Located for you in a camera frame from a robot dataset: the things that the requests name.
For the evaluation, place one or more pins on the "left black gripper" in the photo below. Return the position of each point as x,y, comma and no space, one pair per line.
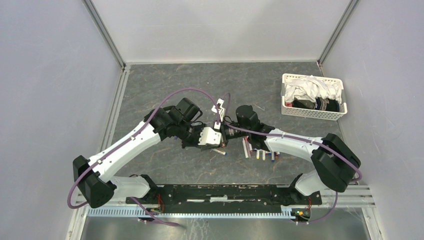
194,142

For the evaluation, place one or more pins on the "white cloth in basket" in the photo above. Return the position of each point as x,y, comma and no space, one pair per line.
312,87

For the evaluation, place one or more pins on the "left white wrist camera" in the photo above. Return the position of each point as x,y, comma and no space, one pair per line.
209,136

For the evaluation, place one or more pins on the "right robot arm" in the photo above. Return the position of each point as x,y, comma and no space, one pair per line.
335,164

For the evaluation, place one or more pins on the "white cable comb strip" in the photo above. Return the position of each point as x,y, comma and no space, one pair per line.
137,212

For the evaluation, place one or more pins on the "dark cloth in basket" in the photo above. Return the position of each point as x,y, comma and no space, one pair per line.
320,104

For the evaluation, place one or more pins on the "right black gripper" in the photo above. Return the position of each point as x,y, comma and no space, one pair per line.
223,134

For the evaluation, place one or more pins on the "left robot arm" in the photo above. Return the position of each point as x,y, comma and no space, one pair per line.
95,177

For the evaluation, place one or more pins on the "pink pen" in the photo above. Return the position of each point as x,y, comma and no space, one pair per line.
248,148

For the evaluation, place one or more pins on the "white plastic basket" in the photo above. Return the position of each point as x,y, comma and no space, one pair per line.
287,109

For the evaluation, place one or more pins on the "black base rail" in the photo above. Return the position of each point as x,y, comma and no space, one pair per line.
227,199

